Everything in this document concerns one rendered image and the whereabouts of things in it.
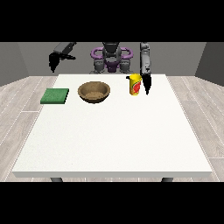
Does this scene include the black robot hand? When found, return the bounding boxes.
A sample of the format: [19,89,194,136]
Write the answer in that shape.
[48,51,77,74]
[125,71,153,96]

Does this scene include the yellow cup with melon print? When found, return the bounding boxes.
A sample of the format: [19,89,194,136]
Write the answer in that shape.
[129,73,143,96]

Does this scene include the green square pad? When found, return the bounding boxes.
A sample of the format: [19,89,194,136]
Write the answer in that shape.
[39,87,70,105]

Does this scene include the brown wooden bowl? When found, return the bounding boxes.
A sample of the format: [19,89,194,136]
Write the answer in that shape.
[77,80,112,104]

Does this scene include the grey robot trunk purple rings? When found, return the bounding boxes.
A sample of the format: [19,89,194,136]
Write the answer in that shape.
[89,42,135,75]

